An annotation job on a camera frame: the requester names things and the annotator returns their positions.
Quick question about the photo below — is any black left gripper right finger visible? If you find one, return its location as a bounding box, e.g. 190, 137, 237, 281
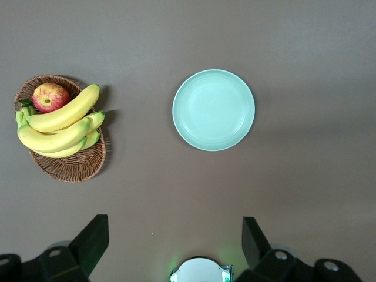
234, 216, 365, 282

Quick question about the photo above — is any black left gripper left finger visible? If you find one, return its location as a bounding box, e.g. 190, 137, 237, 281
0, 214, 109, 282

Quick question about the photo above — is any pale green round plate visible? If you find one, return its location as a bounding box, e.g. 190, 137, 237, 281
172, 69, 256, 152

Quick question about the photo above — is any brown wicker basket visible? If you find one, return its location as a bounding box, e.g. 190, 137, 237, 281
14, 74, 106, 183

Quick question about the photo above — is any yellow banana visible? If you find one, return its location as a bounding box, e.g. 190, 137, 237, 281
25, 83, 100, 133
31, 129, 101, 159
85, 110, 106, 133
16, 117, 92, 153

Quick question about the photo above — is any red yellow apple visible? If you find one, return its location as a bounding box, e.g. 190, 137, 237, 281
32, 83, 71, 114

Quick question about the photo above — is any brown table cover mat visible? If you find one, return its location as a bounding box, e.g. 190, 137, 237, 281
0, 0, 376, 282

